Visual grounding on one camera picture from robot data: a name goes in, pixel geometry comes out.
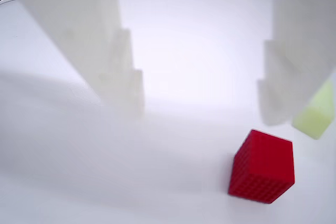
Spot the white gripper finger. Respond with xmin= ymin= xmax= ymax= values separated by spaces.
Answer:
xmin=5 ymin=0 xmax=145 ymax=120
xmin=257 ymin=0 xmax=336 ymax=126

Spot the red cube block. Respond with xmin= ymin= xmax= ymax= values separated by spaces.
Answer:
xmin=227 ymin=129 xmax=295 ymax=204

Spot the light green cube block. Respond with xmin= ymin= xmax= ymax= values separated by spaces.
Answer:
xmin=291 ymin=79 xmax=334 ymax=140

